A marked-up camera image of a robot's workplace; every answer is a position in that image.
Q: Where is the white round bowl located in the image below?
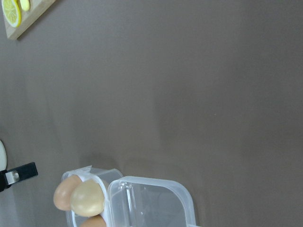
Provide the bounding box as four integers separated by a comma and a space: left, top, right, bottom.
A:
0, 140, 7, 171

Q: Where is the bamboo cutting board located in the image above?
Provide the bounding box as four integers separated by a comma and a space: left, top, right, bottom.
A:
0, 0, 56, 40

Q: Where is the clear plastic egg box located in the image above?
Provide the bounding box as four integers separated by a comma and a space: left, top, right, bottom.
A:
62, 166, 196, 227

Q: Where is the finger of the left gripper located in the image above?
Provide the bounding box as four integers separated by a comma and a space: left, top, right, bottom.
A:
0, 162, 38, 192

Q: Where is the brown egg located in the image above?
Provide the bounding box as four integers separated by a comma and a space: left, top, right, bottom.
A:
80, 215, 107, 227
71, 179, 105, 217
53, 175, 82, 211

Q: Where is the lemon slice toy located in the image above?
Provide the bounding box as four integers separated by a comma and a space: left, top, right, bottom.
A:
1, 0, 21, 28

